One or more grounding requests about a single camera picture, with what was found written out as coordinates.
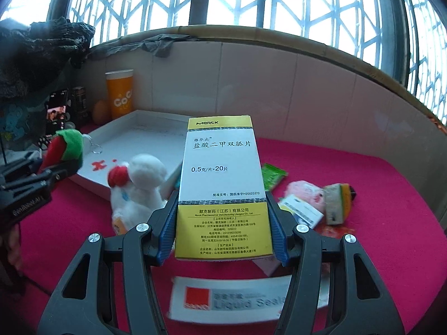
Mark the white box with red label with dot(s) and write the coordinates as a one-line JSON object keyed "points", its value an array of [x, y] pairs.
{"points": [[227, 300]]}

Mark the magenta towel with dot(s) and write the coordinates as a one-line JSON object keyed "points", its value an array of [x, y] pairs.
{"points": [[366, 251]]}

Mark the blue cartoon print bag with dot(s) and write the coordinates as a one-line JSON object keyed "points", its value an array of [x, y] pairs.
{"points": [[15, 122]]}

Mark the white plush toy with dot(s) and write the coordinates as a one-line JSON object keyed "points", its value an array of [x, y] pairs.
{"points": [[143, 181]]}

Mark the window security grille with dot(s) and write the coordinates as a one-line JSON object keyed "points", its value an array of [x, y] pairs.
{"points": [[244, 0]]}

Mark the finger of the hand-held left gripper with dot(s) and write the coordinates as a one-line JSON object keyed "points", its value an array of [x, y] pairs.
{"points": [[17, 171], [52, 178]]}

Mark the orange sachet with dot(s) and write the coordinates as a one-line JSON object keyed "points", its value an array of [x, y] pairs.
{"points": [[337, 204]]}

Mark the orange fruit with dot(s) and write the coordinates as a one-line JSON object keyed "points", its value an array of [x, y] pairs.
{"points": [[101, 111]]}

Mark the red green plush toy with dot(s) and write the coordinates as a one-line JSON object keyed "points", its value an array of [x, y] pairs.
{"points": [[70, 143]]}

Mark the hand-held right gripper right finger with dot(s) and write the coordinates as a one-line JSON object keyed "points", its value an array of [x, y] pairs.
{"points": [[277, 230]]}

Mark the dark can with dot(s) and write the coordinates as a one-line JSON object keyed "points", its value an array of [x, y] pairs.
{"points": [[80, 106]]}

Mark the yellow white medicine box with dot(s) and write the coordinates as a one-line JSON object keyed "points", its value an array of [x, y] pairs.
{"points": [[220, 181]]}

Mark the dark cloth pile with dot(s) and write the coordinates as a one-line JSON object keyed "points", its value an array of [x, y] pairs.
{"points": [[35, 56]]}

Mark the white and gold snack bar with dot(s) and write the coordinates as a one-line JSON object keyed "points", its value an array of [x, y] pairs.
{"points": [[333, 232]]}

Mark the pink plush toy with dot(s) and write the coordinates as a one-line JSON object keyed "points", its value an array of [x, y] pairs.
{"points": [[305, 193]]}

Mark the white cardboard box tray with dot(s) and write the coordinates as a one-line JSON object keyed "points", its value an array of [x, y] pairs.
{"points": [[139, 139]]}

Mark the blue white medicine box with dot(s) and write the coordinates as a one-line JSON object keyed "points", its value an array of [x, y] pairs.
{"points": [[300, 212]]}

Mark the green snack packet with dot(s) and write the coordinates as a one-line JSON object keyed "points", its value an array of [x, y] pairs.
{"points": [[274, 176]]}

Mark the grey cloth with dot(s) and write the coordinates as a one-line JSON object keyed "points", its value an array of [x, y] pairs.
{"points": [[157, 45]]}

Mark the orange paper cup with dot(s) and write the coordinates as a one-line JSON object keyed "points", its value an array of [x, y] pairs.
{"points": [[119, 94]]}

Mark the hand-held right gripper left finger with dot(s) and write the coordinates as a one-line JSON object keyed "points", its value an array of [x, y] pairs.
{"points": [[167, 230]]}

